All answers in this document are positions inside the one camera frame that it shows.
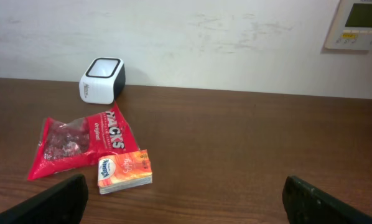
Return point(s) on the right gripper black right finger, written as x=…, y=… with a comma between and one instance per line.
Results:
x=306, y=204

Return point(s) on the orange tissue pack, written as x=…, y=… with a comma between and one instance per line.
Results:
x=124, y=171

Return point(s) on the beige wall control panel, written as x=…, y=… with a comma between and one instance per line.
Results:
x=351, y=27

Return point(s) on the red Hacks candy bag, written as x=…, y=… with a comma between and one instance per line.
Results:
x=66, y=146

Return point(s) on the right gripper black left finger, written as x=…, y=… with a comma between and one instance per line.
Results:
x=64, y=203

